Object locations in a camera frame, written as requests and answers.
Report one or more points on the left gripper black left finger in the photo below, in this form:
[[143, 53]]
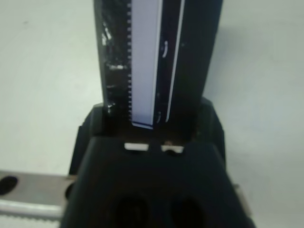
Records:
[[88, 123]]

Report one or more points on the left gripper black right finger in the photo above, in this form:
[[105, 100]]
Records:
[[211, 123]]

